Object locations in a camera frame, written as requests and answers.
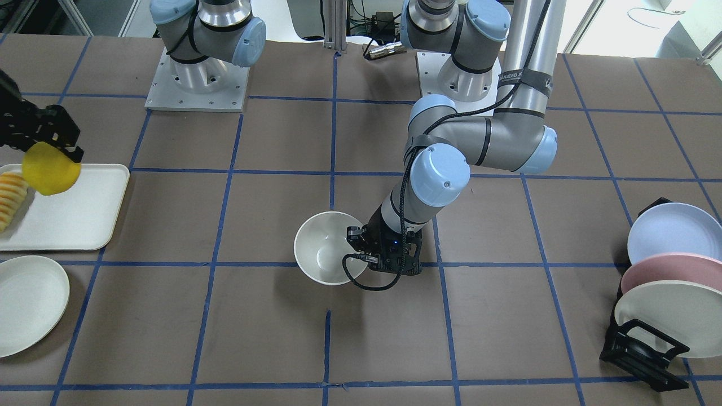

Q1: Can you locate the white round plate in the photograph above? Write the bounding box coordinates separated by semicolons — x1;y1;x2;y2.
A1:
1;256;71;358

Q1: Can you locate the light blue plate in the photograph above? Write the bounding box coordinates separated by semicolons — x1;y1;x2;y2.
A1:
627;202;721;264

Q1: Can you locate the cream plate in rack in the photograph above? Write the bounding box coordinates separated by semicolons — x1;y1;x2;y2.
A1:
614;280;721;358

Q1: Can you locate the pink plate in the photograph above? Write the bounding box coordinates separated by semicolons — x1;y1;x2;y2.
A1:
620;252;721;294

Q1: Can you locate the white rectangular tray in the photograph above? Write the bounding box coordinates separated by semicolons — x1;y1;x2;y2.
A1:
1;164;130;251

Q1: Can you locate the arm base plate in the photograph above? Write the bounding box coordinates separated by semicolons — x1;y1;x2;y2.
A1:
145;49;250;113
417;51;502;111

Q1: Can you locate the sliced bread loaf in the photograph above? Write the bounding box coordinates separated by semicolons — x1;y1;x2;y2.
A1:
1;171;29;233

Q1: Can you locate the yellow lemon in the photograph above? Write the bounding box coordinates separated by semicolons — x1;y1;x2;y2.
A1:
21;142;82;196

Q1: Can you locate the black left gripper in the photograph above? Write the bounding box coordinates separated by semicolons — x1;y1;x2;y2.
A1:
346;222;423;276

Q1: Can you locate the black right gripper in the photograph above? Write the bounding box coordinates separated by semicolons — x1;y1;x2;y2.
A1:
1;93;83;164

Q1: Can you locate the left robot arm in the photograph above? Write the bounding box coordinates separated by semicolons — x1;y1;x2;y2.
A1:
150;1;566;281

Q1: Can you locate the aluminium frame post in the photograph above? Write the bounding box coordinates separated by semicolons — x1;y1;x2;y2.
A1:
322;0;347;54

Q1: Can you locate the black dish rack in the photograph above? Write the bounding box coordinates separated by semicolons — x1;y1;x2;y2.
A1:
599;197;691;392

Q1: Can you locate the white ceramic bowl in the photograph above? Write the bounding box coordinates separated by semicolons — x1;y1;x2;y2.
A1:
293;211;363;286

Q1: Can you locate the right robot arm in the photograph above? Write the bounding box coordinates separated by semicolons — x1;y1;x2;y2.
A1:
1;1;266;162

